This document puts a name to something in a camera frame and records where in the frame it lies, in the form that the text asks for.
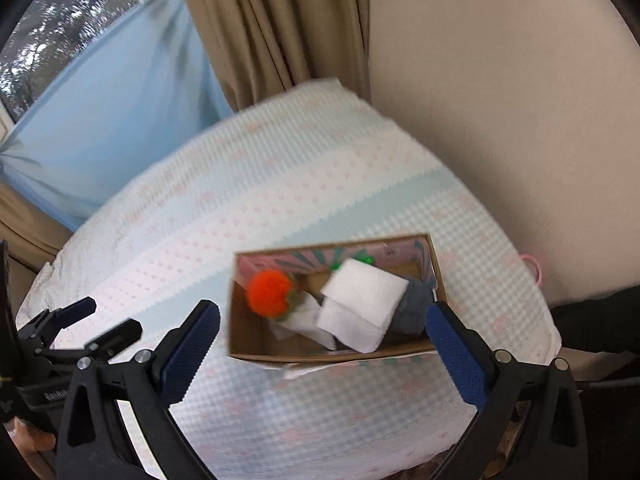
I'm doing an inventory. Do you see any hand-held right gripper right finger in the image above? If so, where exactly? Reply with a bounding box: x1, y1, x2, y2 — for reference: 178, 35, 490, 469
425, 300, 588, 480

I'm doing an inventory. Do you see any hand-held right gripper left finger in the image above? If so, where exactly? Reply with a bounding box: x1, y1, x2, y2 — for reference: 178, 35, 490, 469
55, 299, 222, 480

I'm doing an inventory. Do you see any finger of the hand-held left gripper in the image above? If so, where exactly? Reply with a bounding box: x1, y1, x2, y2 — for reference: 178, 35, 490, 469
17, 296, 97, 352
75, 319, 144, 367

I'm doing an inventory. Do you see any grey cloth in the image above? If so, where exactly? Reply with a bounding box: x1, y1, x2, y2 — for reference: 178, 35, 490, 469
385, 277, 436, 339

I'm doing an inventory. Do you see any cardboard box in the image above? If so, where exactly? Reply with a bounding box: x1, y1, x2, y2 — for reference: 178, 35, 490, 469
227, 231, 448, 368

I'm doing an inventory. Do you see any orange plush tomato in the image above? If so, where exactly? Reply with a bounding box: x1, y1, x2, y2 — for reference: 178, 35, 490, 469
245, 269, 307, 321

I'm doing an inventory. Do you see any white towel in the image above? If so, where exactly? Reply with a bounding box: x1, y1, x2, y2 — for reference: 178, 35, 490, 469
316, 259, 410, 354

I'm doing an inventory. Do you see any person's left hand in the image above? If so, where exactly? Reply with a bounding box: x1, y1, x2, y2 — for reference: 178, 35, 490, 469
9, 417, 57, 467

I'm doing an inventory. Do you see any beige curtain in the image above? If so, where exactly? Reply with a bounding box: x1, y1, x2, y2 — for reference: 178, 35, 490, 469
0, 182, 73, 293
167, 0, 373, 113

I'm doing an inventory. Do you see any white crumpled cloth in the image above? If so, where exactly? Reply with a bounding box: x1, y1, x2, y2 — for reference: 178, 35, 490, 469
270, 300, 326, 344

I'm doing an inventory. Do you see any small green item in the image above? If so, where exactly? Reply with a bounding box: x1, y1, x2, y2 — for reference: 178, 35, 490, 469
327, 254, 376, 274

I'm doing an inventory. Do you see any dark cloth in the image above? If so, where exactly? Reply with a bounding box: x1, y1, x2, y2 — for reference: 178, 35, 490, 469
547, 282, 640, 396

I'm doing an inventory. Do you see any light blue curtain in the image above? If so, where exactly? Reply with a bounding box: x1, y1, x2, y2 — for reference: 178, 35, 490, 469
0, 0, 236, 233

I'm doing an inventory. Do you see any window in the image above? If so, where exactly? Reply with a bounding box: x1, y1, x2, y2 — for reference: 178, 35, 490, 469
0, 0, 173, 123

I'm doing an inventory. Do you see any pink cord loop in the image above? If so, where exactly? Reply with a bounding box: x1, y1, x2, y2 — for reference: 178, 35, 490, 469
520, 252, 544, 286

